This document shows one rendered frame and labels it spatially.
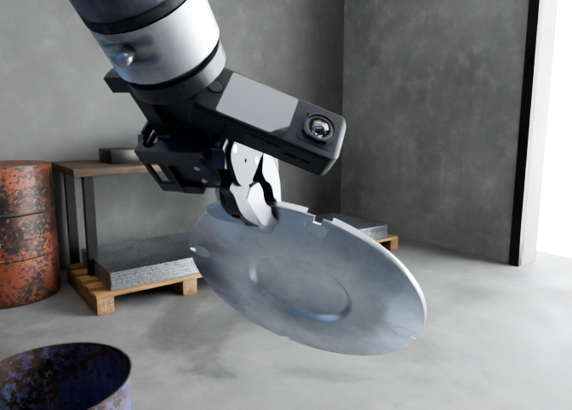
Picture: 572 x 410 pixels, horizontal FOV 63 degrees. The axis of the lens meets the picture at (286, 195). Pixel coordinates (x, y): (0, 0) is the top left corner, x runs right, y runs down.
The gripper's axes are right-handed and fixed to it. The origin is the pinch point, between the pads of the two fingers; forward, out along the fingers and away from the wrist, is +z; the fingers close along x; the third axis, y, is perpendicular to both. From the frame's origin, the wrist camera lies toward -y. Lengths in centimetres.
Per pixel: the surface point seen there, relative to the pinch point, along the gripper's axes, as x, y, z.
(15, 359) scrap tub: 7, 101, 76
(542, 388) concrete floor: -48, -56, 196
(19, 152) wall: -137, 283, 155
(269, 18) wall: -354, 163, 201
